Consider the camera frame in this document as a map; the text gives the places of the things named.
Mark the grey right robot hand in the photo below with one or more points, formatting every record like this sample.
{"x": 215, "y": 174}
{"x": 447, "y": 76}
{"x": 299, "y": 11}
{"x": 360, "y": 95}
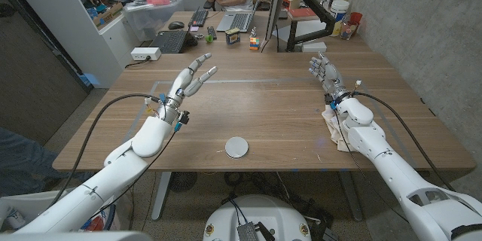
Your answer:
{"x": 331, "y": 77}

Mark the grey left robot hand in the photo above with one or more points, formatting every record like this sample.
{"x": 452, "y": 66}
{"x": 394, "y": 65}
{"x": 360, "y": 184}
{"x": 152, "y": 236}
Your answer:
{"x": 184, "y": 81}

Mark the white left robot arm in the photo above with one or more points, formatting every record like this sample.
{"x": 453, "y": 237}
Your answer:
{"x": 124, "y": 165}

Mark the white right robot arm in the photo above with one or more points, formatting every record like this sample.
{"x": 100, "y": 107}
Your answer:
{"x": 380, "y": 147}

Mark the clear jar with coloured items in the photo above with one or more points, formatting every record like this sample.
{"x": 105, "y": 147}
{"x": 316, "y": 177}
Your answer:
{"x": 348, "y": 31}

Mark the cream cloth towel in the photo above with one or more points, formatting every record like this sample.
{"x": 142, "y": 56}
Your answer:
{"x": 333, "y": 128}

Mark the white round jar lid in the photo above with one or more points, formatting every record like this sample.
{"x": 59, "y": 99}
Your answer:
{"x": 237, "y": 147}

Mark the white flat box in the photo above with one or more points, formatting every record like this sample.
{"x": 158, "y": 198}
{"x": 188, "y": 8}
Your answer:
{"x": 314, "y": 47}

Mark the large black keyboard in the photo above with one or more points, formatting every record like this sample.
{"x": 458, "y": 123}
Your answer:
{"x": 169, "y": 41}

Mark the white power strip box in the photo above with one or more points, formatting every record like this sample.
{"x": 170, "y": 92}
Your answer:
{"x": 145, "y": 53}

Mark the small green object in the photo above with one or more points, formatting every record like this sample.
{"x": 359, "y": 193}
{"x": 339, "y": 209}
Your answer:
{"x": 209, "y": 38}

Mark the black remote control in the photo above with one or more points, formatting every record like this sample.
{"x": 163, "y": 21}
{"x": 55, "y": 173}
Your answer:
{"x": 211, "y": 32}

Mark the black computer mouse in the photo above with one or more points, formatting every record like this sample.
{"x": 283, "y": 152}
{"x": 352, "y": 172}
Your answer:
{"x": 176, "y": 25}

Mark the red cup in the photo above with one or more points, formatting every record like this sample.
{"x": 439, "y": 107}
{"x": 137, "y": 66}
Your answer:
{"x": 355, "y": 18}

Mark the small black keyboard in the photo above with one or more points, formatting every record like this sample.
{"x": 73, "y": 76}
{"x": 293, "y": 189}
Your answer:
{"x": 198, "y": 17}

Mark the small printed blue box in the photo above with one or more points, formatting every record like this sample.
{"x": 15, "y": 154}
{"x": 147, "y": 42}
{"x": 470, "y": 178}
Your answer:
{"x": 232, "y": 36}

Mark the white plastic tub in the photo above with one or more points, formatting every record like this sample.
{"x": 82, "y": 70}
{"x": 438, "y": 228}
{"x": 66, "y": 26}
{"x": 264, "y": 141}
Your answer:
{"x": 339, "y": 11}

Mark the clear plastic storage bin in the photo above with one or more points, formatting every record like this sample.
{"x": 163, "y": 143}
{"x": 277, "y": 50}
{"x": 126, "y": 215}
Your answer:
{"x": 152, "y": 19}

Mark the red book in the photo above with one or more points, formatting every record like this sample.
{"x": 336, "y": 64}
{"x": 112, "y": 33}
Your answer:
{"x": 302, "y": 13}

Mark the colourful puzzle cube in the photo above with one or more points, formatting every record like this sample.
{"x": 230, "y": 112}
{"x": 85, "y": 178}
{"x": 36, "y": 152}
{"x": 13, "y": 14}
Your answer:
{"x": 254, "y": 43}

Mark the silver laptop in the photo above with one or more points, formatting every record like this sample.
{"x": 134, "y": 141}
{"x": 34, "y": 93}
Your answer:
{"x": 237, "y": 20}

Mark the pink flat item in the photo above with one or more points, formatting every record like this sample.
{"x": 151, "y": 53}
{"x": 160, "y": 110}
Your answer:
{"x": 158, "y": 0}

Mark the small metal figurine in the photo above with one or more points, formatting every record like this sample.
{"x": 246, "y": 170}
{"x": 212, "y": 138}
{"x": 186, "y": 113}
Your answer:
{"x": 254, "y": 32}

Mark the flat computer monitor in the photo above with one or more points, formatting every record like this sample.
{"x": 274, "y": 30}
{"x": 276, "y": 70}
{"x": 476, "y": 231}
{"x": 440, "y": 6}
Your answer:
{"x": 276, "y": 3}

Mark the black floor fan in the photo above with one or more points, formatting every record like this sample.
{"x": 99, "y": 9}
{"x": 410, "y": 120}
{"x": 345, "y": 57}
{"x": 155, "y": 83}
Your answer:
{"x": 182, "y": 181}

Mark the cardboard box with items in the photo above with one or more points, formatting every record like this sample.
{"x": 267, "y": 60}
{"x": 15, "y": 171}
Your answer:
{"x": 108, "y": 14}

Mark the grey table leg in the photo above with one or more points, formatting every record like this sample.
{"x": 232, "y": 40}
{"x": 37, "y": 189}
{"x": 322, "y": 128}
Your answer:
{"x": 161, "y": 196}
{"x": 351, "y": 196}

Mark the white shelf unit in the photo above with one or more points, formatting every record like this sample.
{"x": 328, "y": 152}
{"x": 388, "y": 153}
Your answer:
{"x": 75, "y": 34}

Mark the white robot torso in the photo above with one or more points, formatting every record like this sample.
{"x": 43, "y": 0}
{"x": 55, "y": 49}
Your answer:
{"x": 260, "y": 214}

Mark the person in blue jeans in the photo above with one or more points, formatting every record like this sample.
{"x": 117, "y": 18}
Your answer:
{"x": 26, "y": 162}

